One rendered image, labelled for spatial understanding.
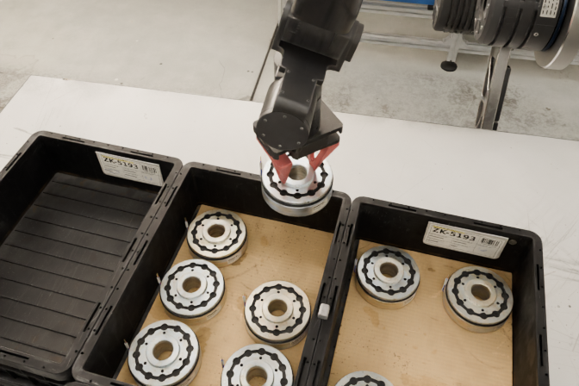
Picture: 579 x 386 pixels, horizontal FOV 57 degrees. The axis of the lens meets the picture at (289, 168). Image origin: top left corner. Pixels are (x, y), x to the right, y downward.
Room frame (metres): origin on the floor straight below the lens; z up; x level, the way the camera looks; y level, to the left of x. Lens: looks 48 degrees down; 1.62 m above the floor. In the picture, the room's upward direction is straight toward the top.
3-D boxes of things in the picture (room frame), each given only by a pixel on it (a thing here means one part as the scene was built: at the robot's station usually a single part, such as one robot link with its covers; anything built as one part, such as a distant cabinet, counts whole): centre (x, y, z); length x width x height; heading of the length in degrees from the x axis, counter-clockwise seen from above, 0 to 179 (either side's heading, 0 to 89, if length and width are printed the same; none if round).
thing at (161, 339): (0.33, 0.18, 0.86); 0.05 x 0.05 x 0.01
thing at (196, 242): (0.54, 0.13, 0.86); 0.10 x 0.10 x 0.01
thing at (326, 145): (0.52, -0.02, 1.09); 0.07 x 0.07 x 0.09; 29
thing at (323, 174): (0.51, -0.01, 1.04); 0.10 x 0.10 x 0.01
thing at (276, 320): (0.40, 0.02, 0.86); 0.05 x 0.05 x 0.01
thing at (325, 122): (0.51, -0.01, 1.17); 0.10 x 0.07 x 0.07; 119
